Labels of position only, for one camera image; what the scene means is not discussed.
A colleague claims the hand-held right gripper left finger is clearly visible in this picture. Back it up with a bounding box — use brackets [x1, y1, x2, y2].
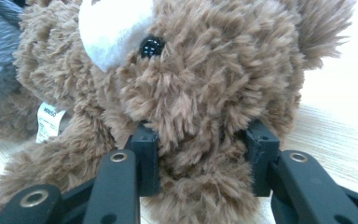
[124, 121, 161, 198]

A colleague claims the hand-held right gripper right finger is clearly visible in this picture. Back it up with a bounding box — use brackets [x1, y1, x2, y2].
[243, 119, 282, 198]

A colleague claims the brown teddy bear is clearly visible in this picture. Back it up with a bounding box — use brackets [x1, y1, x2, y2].
[0, 0, 357, 224]

